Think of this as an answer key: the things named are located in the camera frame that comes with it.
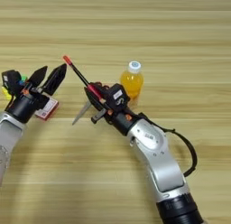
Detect orange juice bottle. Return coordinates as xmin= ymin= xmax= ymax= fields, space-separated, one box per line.
xmin=119 ymin=61 xmax=144 ymax=106

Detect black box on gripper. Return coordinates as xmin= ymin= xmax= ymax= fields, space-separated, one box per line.
xmin=110 ymin=84 xmax=131 ymax=113
xmin=1 ymin=69 xmax=23 ymax=97

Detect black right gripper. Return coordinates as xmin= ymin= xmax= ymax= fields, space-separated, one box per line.
xmin=84 ymin=81 xmax=143 ymax=137

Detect red white card box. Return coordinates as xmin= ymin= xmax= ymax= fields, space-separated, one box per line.
xmin=33 ymin=96 xmax=60 ymax=122

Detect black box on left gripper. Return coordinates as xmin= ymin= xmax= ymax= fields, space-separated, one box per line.
xmin=1 ymin=69 xmax=23 ymax=97

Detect red black marker pen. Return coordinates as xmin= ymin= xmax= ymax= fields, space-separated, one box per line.
xmin=62 ymin=54 xmax=105 ymax=103

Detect red handled scissors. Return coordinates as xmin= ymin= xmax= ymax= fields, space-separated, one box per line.
xmin=71 ymin=99 xmax=93 ymax=126

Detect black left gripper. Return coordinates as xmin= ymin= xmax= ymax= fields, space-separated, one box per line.
xmin=5 ymin=62 xmax=68 ymax=125

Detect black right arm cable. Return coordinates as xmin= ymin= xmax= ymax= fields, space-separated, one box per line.
xmin=137 ymin=112 xmax=199 ymax=178

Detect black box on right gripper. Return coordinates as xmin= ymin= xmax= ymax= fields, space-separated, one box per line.
xmin=110 ymin=84 xmax=131 ymax=113

